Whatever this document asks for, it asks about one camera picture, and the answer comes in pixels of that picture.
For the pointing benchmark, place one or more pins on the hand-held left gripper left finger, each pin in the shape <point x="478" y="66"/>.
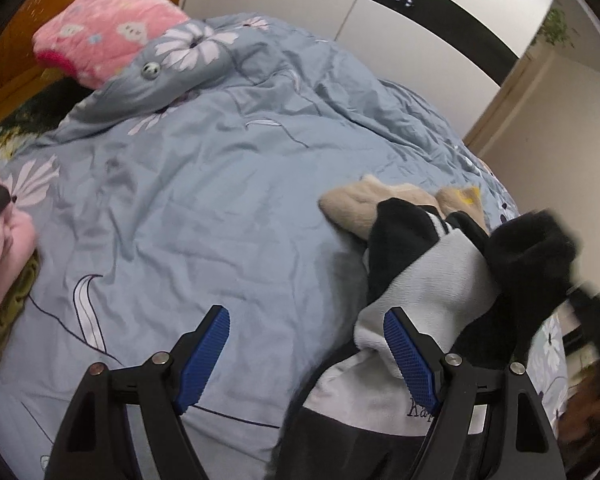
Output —
<point x="202" y="360"/>

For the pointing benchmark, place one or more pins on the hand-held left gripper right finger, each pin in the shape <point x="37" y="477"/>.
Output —
<point x="410" y="355"/>

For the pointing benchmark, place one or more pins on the black and white jacket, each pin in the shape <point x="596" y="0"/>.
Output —
<point x="450" y="270"/>

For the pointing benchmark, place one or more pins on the blue floral duvet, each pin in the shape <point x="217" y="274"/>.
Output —
<point x="205" y="200"/>

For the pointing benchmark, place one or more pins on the beige fluffy garment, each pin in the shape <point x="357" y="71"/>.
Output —
<point x="352" y="205"/>

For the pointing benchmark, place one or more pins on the olive green cloth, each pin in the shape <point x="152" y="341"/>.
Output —
<point x="7" y="310"/>

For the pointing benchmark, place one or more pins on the panda button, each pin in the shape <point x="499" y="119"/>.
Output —
<point x="151" y="69"/>

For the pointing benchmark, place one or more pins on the green plant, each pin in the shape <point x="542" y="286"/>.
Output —
<point x="557" y="27"/>

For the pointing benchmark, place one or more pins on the dark floral bed sheet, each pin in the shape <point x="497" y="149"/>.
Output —
<point x="45" y="110"/>

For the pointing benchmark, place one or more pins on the white and black wardrobe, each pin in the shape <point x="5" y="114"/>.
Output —
<point x="380" y="15"/>

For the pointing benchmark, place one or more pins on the pink cloud print pillow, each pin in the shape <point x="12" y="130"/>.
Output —
<point x="110" y="30"/>

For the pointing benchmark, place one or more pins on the wooden headboard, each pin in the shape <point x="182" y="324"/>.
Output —
<point x="10" y="70"/>

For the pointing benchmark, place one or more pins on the beige wooden door frame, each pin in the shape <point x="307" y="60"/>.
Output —
<point x="510" y="105"/>

